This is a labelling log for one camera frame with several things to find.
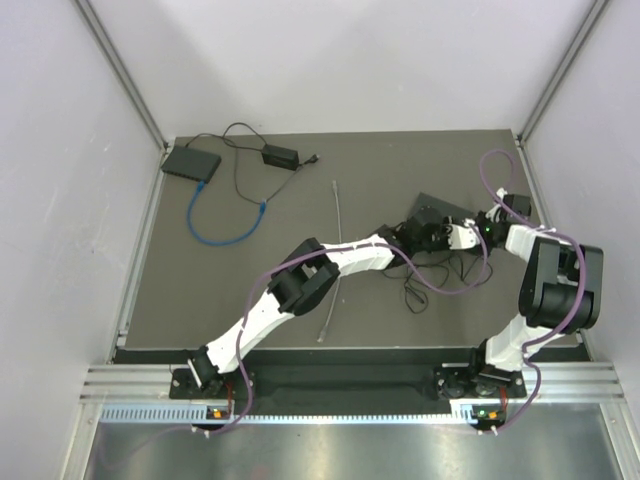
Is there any black network switch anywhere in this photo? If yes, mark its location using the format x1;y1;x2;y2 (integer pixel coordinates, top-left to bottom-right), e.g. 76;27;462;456
161;146;222;184
408;192;476;220

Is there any black adapter cord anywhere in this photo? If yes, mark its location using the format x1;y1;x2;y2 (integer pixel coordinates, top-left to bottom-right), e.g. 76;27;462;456
382;252;499;315
184;122;321;204

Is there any grey ethernet cable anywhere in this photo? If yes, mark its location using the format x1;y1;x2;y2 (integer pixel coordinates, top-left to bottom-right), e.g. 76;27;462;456
316;179;345;344

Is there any blue ethernet cable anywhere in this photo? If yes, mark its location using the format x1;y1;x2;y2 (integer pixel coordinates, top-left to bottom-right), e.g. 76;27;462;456
186;182;269;247

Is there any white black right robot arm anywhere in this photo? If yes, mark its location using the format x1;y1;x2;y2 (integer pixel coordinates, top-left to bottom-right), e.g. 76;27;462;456
466;188;604;396

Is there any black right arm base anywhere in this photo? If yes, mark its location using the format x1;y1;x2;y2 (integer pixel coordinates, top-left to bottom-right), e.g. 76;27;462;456
434;366;527;400

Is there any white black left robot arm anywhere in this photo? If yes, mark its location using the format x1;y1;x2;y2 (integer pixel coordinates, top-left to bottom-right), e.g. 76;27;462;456
188;207;452;397

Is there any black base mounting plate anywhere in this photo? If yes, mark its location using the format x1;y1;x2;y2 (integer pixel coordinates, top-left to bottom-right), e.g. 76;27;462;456
168;363;527;402

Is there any black left power adapter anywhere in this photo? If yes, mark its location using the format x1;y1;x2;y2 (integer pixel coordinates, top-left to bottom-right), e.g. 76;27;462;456
261;144;300;171

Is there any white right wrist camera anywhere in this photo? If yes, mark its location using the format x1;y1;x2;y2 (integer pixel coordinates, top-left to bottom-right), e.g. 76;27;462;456
485;187;511;223

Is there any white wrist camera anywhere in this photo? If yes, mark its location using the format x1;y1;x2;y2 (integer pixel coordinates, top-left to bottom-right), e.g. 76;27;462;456
485;187;511;223
444;216;481;250

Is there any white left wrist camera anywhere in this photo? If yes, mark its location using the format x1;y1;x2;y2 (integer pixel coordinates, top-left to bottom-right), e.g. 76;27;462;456
444;216;481;250

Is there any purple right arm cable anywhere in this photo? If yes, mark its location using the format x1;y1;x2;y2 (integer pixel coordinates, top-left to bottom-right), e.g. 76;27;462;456
479;148;589;435

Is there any aluminium right corner post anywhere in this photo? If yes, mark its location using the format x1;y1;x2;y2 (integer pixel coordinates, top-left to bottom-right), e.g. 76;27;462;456
516;0;611;145

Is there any aluminium corner post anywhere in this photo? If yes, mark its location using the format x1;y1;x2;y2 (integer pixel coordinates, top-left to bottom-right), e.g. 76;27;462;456
71;0;169;151
516;0;611;145

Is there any aluminium left corner post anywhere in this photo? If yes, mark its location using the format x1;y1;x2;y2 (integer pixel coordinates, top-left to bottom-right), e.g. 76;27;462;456
71;0;169;151

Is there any aluminium frame rail front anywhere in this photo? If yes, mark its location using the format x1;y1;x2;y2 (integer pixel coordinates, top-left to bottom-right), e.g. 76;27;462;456
80;362;624;412

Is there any grey slotted cable duct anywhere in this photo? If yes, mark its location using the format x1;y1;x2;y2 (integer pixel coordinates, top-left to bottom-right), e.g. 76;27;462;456
99;403;501;425

